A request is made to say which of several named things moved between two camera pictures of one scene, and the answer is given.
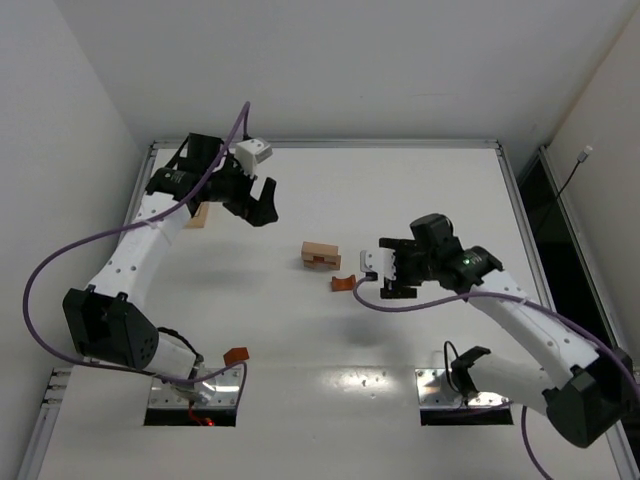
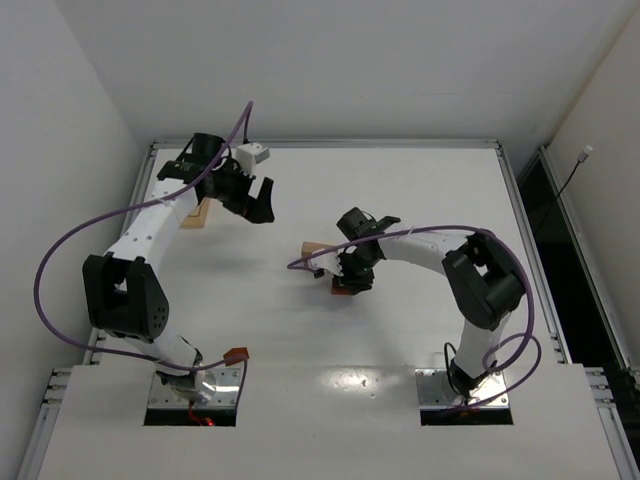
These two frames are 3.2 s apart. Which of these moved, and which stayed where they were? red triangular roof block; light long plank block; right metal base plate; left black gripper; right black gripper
Moved: right black gripper
Stayed: left black gripper; right metal base plate; light long plank block; red triangular roof block
